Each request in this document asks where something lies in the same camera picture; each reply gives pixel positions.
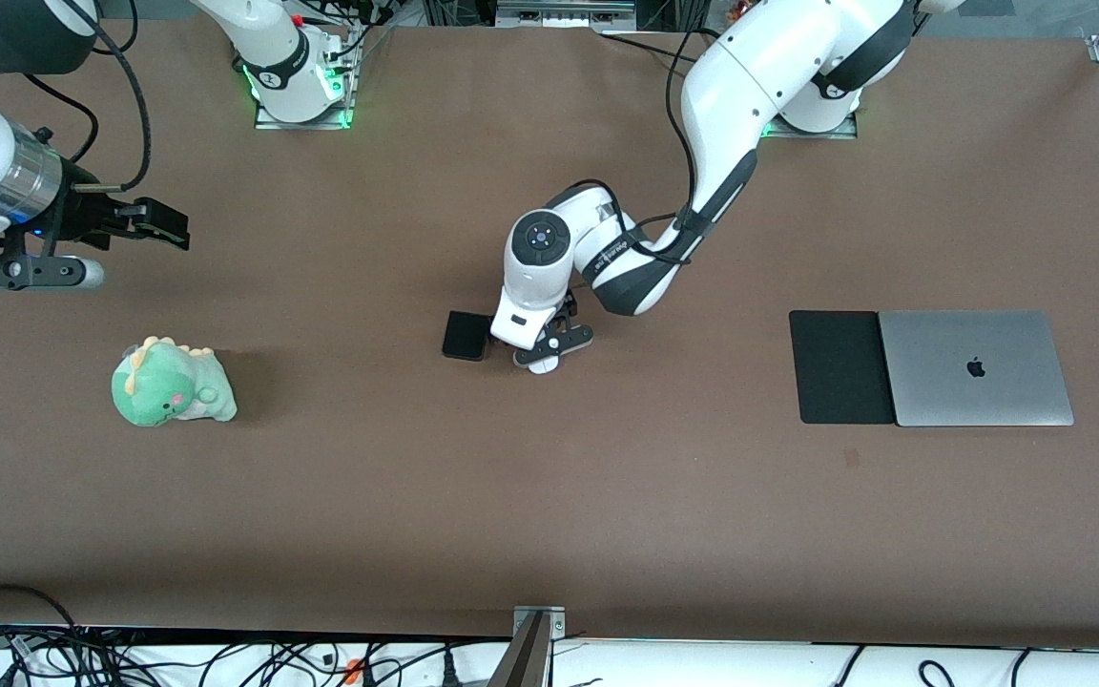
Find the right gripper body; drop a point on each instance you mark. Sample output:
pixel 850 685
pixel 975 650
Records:
pixel 84 218

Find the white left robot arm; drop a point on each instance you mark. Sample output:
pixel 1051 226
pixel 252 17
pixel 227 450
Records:
pixel 750 86

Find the black mouse pad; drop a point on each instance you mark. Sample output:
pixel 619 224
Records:
pixel 836 367

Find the small black square box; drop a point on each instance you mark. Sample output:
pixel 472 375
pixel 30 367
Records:
pixel 462 336

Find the green dinosaur plush toy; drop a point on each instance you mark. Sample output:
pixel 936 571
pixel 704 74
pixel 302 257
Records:
pixel 168 386

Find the grey metal equipment box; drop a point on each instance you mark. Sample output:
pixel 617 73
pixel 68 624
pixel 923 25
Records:
pixel 559 11

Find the silver Apple laptop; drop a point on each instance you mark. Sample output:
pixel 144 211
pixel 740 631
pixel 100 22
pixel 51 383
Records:
pixel 931 372

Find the white ledge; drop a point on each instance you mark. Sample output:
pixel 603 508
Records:
pixel 702 668

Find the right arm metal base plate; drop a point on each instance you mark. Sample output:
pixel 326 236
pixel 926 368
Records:
pixel 321 122

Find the small metal table bracket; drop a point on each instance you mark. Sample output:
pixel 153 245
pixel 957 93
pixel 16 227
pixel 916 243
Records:
pixel 557 622

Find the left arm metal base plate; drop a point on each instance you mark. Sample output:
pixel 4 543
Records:
pixel 836 134

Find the dark metal post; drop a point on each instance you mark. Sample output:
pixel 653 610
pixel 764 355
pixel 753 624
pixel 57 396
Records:
pixel 521 663

